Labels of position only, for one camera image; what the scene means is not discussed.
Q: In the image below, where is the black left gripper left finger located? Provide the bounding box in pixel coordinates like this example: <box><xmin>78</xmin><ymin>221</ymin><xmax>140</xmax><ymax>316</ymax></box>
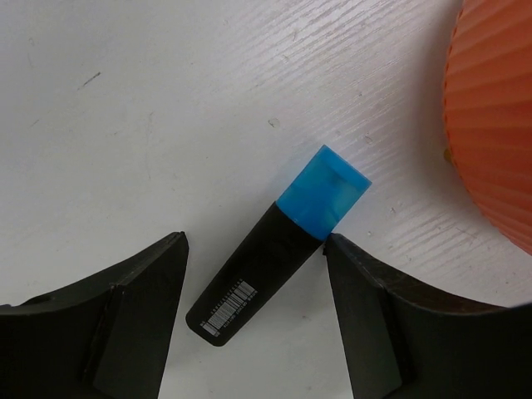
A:
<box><xmin>1</xmin><ymin>232</ymin><xmax>189</xmax><ymax>398</ymax></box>

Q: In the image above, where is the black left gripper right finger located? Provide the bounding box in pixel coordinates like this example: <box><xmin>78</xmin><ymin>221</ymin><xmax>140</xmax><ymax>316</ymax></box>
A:
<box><xmin>324</xmin><ymin>234</ymin><xmax>531</xmax><ymax>398</ymax></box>

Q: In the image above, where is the blue highlighter marker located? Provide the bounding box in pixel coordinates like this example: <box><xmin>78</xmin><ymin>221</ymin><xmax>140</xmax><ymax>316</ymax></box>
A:
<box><xmin>185</xmin><ymin>145</ymin><xmax>372</xmax><ymax>347</ymax></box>

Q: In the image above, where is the orange round desk organizer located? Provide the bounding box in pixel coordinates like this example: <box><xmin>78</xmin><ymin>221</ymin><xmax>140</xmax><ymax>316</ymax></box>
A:
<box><xmin>443</xmin><ymin>1</ymin><xmax>531</xmax><ymax>253</ymax></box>

